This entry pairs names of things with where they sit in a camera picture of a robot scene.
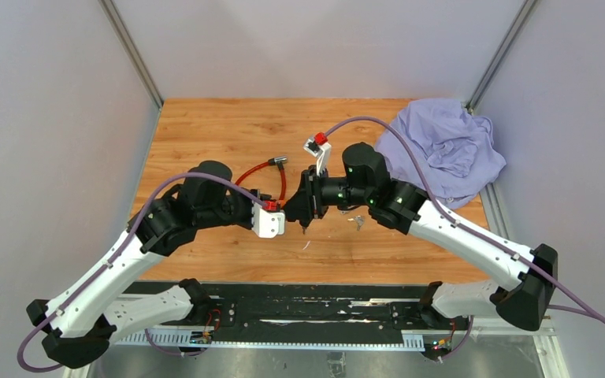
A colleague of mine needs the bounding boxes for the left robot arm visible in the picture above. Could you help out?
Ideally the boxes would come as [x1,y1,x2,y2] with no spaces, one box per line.
[27,161,266,369]

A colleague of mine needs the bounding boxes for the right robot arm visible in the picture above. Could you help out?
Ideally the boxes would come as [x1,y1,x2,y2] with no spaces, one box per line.
[284,139,558,331]

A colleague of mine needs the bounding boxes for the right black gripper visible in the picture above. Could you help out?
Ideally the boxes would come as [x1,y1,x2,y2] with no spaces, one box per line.
[283,165,372,221]

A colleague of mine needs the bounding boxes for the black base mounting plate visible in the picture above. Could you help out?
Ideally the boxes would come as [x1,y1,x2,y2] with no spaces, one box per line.
[158,282,472,347]

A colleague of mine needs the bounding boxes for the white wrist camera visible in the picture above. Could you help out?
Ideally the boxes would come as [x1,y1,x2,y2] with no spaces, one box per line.
[303,132,332,176]
[251,200,286,239]

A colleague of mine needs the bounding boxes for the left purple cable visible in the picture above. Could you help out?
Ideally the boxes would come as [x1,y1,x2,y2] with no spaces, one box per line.
[16,172,277,374]

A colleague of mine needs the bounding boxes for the aluminium frame rail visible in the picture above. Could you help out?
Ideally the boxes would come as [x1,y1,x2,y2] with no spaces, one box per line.
[116,302,532,352]

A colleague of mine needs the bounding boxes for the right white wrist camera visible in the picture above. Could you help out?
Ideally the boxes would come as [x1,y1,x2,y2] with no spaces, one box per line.
[303,132,332,176]

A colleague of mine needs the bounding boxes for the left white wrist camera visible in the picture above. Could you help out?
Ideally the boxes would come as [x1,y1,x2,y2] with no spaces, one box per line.
[251,200,286,239]

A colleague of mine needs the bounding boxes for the red cable lock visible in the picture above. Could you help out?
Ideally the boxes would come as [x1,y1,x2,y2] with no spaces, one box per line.
[233,154,290,206]

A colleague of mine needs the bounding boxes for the lavender crumpled cloth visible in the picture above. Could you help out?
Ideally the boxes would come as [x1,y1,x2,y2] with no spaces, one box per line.
[390,98,507,209]

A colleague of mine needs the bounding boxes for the silver key pair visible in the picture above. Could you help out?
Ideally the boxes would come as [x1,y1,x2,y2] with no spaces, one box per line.
[347,215,365,232]

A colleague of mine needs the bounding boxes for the orange black padlock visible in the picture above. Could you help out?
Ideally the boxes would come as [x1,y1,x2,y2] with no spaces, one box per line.
[275,198,286,209]

